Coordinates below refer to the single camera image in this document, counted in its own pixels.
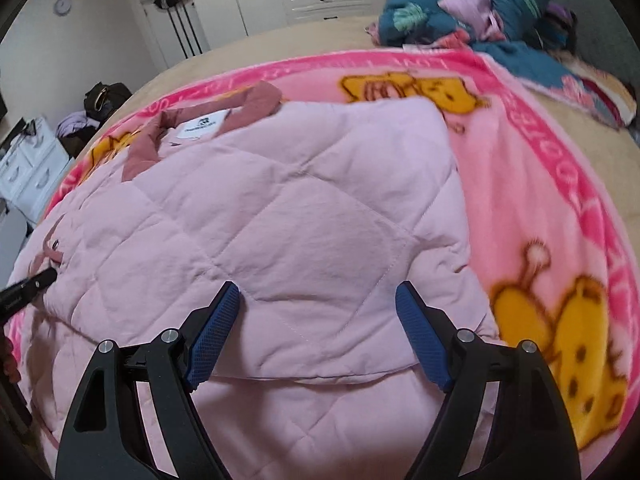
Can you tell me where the white door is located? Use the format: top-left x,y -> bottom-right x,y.
129,0 -> 209,63

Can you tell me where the person's left hand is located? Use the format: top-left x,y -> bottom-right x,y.
0,336 -> 22,384

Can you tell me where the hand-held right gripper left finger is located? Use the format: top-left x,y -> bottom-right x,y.
55,281 -> 241,480

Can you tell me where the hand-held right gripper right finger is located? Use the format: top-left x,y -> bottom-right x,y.
395,281 -> 584,480

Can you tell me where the dark clothes pile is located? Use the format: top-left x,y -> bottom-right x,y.
60,125 -> 107,159

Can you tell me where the purple cloth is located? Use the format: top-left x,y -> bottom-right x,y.
55,111 -> 101,141

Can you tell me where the dark brown bag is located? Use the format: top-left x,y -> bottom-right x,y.
82,81 -> 134,121

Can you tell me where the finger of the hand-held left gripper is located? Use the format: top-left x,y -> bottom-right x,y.
0,267 -> 57,322

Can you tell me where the pink printed blanket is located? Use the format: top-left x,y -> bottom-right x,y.
5,50 -> 640,468

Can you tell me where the pink quilted jacket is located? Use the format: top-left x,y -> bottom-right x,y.
12,82 -> 501,480

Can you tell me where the white drawer unit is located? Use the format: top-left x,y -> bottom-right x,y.
0,117 -> 71,211

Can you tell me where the grey padded headboard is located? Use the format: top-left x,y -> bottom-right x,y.
540,0 -> 640,93

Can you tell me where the bed with beige sheet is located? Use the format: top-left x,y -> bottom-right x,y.
67,10 -> 640,171

